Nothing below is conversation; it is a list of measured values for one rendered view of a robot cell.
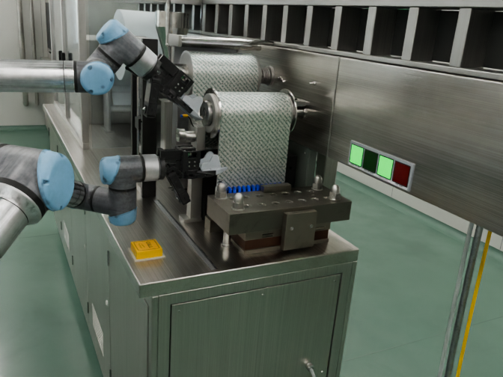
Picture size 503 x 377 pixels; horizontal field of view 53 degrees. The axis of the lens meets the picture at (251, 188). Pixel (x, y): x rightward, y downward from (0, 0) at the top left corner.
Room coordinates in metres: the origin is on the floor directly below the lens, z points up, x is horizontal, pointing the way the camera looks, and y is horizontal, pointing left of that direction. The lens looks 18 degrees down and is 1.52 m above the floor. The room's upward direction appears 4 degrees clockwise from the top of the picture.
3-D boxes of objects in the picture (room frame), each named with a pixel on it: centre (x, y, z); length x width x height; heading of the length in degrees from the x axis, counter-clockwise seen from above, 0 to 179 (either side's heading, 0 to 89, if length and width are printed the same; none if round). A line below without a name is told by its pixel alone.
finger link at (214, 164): (1.41, 0.11, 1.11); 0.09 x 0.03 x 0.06; 117
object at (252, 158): (1.49, 0.00, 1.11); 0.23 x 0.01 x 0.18; 118
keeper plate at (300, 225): (1.32, -0.14, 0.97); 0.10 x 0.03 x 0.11; 118
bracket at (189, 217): (1.49, 0.19, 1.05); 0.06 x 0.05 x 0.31; 118
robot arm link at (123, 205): (1.31, 0.37, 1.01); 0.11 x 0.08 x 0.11; 75
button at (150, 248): (1.23, 0.27, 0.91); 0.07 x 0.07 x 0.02; 28
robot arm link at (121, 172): (1.30, 0.35, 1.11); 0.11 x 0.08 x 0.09; 118
